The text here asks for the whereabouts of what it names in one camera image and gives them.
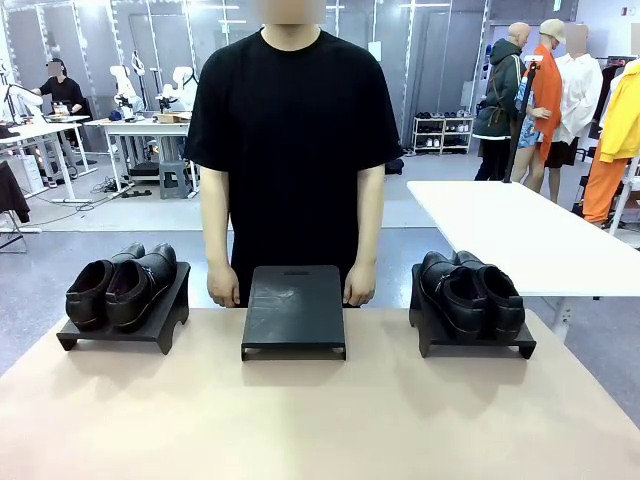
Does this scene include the person's right hand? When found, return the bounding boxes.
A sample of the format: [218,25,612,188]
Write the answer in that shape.
[206,264,242,309]

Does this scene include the grey plastic stool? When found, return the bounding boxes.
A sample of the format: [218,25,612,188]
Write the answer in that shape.
[158,160,193,200]

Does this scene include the person's right forearm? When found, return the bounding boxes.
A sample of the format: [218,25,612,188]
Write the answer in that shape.
[199,164,236,269]

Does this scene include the person in black t-shirt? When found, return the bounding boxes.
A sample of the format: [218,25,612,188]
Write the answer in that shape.
[183,24,403,309]

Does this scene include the black leather buckle shoe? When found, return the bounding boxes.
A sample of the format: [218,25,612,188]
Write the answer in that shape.
[64,242,146,332]
[104,243,179,334]

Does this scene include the white desk with box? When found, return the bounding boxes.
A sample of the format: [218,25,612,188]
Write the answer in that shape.
[83,113,201,199]

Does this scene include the person's left hand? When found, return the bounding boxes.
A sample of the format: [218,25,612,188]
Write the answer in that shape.
[343,263,378,308]

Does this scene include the black camera pole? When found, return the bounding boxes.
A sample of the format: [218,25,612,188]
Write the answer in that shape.
[502,55,545,184]

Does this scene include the dark hanging garment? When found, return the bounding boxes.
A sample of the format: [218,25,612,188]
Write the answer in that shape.
[0,160,31,225]

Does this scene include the yellow and orange garments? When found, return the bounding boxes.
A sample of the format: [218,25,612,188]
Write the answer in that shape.
[582,59,640,227]

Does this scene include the white desk with seated person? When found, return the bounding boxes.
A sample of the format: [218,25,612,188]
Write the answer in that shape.
[0,114,99,204]

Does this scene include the black shoe stand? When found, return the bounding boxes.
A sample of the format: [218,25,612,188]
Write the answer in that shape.
[55,260,192,356]
[408,263,538,359]
[240,264,347,362]

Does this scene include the figure in white shirt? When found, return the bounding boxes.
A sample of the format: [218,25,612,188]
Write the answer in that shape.
[543,22,605,204]

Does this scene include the mannequin in dark jacket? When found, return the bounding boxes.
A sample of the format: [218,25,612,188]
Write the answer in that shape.
[472,22,532,182]

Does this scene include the white side table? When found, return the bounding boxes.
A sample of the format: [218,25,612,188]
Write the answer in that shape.
[407,179,640,299]

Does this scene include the mannequin in orange top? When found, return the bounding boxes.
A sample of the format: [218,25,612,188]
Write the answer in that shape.
[510,18,569,194]

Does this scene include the white shoe rack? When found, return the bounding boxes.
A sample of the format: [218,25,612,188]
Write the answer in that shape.
[412,112,475,156]

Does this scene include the person's left forearm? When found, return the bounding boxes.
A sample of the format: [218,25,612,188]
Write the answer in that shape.
[355,162,386,267]

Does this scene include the seated person in black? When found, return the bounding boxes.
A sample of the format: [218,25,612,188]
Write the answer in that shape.
[37,57,87,119]

